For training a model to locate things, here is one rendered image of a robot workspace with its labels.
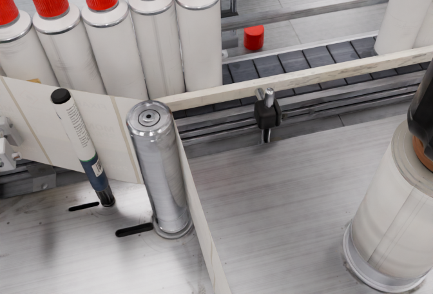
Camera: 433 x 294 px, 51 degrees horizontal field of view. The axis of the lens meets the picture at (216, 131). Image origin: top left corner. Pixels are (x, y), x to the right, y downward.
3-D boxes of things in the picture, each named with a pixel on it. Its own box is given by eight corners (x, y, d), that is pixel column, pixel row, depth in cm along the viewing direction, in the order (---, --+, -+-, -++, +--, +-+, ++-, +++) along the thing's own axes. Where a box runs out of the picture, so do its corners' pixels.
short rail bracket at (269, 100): (257, 158, 62) (261, 100, 53) (250, 141, 64) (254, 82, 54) (279, 153, 62) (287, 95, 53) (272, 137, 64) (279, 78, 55)
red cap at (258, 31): (241, 38, 77) (241, 22, 75) (260, 35, 77) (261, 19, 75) (245, 51, 75) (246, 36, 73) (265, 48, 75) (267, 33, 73)
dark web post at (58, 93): (101, 209, 52) (48, 102, 38) (100, 196, 53) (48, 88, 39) (116, 205, 53) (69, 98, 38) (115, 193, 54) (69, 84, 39)
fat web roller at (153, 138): (156, 244, 50) (123, 144, 35) (150, 207, 52) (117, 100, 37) (196, 235, 50) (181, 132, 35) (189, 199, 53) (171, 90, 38)
